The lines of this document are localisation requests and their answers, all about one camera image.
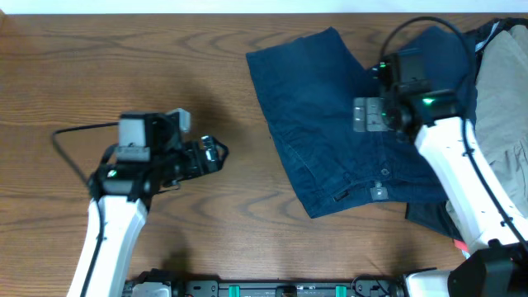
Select dark blue denim shorts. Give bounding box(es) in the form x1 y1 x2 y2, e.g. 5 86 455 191
245 25 479 219

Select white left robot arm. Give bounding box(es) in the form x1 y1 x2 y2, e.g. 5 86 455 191
68 134 229 296

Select black patterned garment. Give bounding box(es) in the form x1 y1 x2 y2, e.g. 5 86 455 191
404 18 527 241

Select beige khaki garment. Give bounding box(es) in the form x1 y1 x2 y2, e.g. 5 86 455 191
444 24 528 244

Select red white item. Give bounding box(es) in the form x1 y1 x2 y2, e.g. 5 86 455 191
453 239 470 259

